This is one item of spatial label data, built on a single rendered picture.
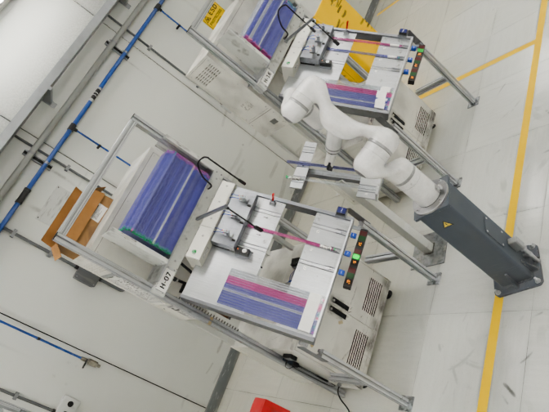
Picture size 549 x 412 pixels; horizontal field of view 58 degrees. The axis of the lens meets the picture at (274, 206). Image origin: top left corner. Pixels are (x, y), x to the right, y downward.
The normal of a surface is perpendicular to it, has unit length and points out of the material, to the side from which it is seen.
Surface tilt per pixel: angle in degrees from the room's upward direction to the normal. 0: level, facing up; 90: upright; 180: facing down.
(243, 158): 90
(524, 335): 0
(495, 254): 90
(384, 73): 45
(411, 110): 90
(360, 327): 90
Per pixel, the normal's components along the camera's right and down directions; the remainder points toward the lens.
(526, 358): -0.76, -0.53
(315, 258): -0.10, -0.51
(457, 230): -0.20, 0.75
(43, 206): 0.56, -0.21
